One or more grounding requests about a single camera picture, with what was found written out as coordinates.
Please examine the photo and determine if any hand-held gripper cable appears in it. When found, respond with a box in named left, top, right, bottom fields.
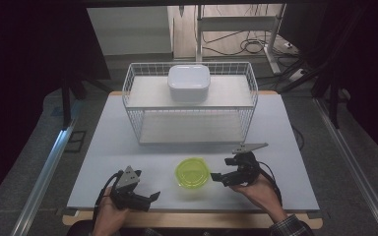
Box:
left=258, top=160, right=284, bottom=208
left=93, top=171, right=123, bottom=230

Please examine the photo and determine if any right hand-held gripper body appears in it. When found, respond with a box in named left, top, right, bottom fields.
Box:
left=227, top=142, right=270, bottom=188

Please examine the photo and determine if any person's right hand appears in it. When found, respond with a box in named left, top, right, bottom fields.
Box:
left=230, top=173, right=285, bottom=224

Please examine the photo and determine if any tangle of black floor cables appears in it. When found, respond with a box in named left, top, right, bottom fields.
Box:
left=202, top=29, right=268, bottom=57

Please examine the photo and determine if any white wire rack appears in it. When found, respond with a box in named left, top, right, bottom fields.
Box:
left=121, top=61, right=260, bottom=146

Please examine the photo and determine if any right hand-held gripper cable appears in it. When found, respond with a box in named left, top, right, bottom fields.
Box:
left=258, top=160, right=284, bottom=208

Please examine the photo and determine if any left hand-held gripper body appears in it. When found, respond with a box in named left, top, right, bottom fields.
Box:
left=109, top=165, right=152, bottom=212

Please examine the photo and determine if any white cabinet panel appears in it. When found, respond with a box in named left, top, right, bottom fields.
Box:
left=86, top=6, right=173, bottom=57

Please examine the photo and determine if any white desk frame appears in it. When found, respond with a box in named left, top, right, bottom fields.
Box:
left=195, top=3, right=287, bottom=75

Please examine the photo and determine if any thin black cable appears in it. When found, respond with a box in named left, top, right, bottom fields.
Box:
left=290, top=125, right=307, bottom=152

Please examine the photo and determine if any person's left hand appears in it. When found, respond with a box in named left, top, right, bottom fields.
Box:
left=93, top=186, right=131, bottom=231

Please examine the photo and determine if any left hand-held gripper cable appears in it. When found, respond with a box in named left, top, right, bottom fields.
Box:
left=93, top=171, right=123, bottom=230

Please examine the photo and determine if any white lidded container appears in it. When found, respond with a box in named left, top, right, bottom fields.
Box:
left=166, top=64, right=212, bottom=102

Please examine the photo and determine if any aluminium rail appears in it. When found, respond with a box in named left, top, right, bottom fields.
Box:
left=10, top=127, right=73, bottom=236
left=312, top=97, right=378, bottom=236

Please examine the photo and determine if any black stand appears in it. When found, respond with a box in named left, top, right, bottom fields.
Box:
left=59, top=74, right=113, bottom=130
left=310, top=64, right=352, bottom=130

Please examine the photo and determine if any white power strip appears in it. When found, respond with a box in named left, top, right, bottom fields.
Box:
left=287, top=68, right=310, bottom=84

